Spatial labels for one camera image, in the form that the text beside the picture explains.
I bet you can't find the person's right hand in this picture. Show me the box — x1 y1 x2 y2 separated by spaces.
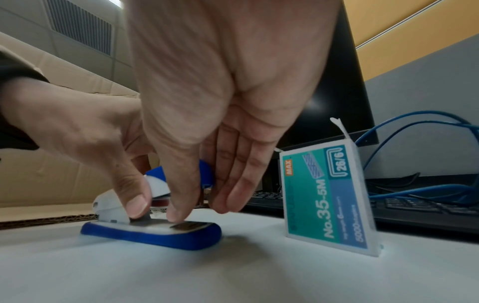
126 0 343 223

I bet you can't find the person's left hand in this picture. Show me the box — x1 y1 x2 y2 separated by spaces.
0 79 162 221

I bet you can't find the blue and white stapler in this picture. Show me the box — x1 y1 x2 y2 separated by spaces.
80 160 223 252

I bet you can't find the person's left forearm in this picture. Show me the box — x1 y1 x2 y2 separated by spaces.
0 50 51 162

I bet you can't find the brown cardboard box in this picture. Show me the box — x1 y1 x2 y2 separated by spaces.
0 31 210 231

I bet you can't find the grey ceiling vent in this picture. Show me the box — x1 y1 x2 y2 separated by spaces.
42 0 114 57

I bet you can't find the black computer monitor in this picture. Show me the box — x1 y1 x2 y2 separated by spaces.
262 0 381 193

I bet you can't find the teal staple box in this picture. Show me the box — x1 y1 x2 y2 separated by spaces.
278 117 386 259

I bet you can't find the black keyboard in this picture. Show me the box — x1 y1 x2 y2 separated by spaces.
239 174 479 235

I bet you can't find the blue network cable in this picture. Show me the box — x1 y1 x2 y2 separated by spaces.
362 119 479 205
353 110 479 149

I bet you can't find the thin black cable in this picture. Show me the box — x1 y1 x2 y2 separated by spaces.
366 173 422 191

